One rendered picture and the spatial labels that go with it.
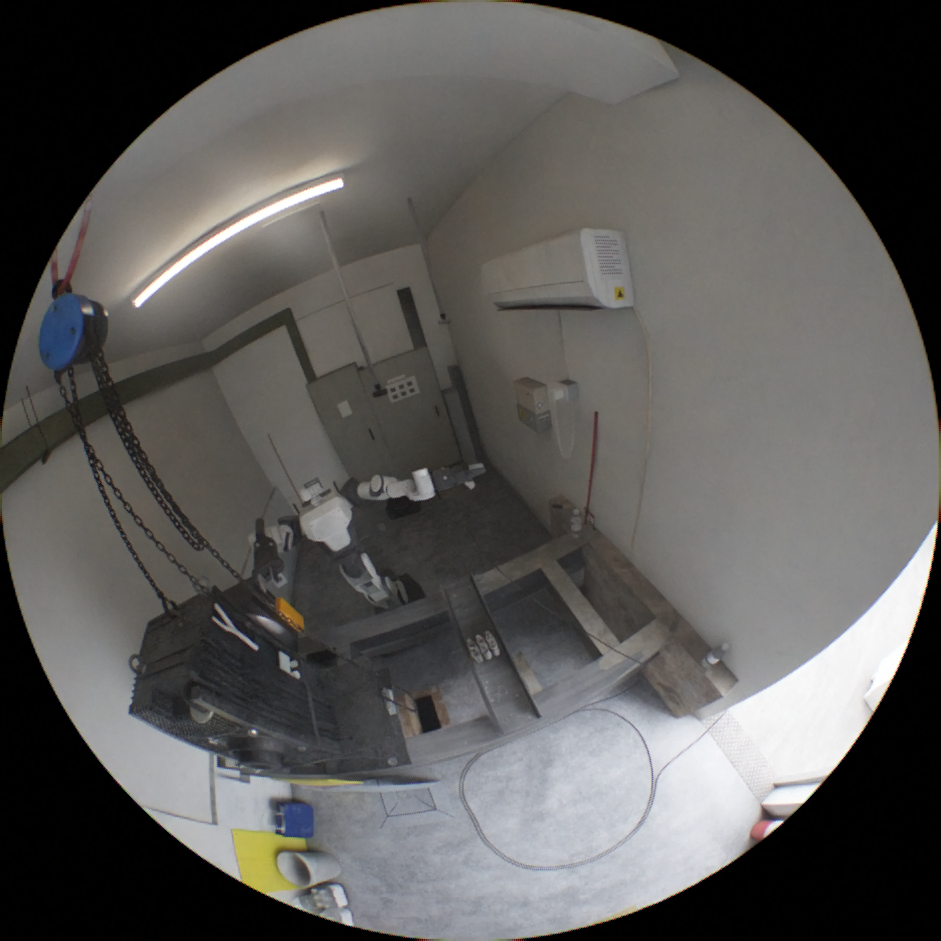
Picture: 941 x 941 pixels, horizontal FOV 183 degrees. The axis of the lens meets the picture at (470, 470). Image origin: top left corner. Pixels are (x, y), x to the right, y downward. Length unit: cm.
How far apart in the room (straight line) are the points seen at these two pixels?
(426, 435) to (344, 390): 112
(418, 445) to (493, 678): 283
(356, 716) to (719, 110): 228
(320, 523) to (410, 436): 223
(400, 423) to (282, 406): 149
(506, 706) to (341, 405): 311
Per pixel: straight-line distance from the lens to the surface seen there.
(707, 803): 236
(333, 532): 157
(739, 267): 93
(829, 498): 98
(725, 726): 236
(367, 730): 138
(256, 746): 112
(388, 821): 237
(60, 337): 80
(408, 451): 363
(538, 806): 211
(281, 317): 357
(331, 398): 340
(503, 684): 147
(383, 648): 205
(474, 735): 146
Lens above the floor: 208
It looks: 33 degrees down
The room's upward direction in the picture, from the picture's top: 16 degrees counter-clockwise
